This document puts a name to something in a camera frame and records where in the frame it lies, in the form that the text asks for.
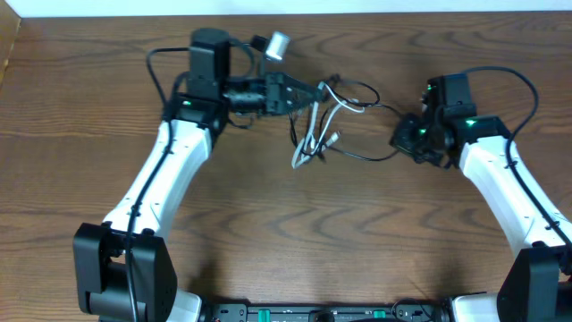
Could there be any white USB cable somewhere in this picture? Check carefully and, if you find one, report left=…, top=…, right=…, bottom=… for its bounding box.
left=290, top=80, right=366, bottom=170

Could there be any black USB cable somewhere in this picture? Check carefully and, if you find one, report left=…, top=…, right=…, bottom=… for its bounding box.
left=288, top=73, right=406, bottom=163

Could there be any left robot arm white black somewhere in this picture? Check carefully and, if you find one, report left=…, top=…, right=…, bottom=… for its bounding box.
left=72, top=28, right=322, bottom=321

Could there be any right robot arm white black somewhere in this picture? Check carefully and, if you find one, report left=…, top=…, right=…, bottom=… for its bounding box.
left=390, top=72, right=571, bottom=321

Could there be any wooden side panel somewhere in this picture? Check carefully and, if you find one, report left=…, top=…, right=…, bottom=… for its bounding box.
left=0, top=0, right=21, bottom=82

